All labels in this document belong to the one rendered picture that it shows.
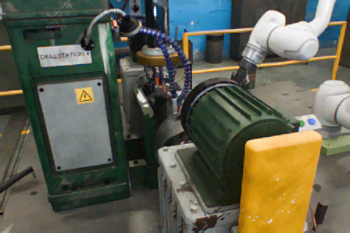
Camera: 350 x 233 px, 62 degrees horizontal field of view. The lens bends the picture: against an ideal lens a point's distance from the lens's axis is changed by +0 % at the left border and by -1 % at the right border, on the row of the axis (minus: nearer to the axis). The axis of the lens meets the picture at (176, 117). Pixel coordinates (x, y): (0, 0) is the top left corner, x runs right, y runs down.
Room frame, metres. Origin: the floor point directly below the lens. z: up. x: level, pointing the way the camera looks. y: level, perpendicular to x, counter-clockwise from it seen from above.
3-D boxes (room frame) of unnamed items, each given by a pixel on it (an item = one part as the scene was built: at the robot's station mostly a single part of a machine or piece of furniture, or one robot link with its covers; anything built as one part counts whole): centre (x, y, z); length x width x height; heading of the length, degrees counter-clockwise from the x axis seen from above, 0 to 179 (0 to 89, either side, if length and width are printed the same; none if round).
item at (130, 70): (1.74, 0.18, 0.99); 0.35 x 0.31 x 0.37; 15
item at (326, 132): (1.43, -0.80, 0.87); 0.22 x 0.18 x 0.06; 18
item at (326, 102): (1.40, -0.81, 1.00); 0.18 x 0.16 x 0.22; 21
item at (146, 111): (1.13, 0.17, 0.97); 0.30 x 0.11 x 0.34; 15
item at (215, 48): (6.40, -0.87, 0.30); 0.39 x 0.39 x 0.60
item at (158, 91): (1.49, 0.11, 1.04); 0.41 x 0.25 x 0.25; 15
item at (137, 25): (0.88, 0.19, 1.46); 0.18 x 0.11 x 0.13; 105
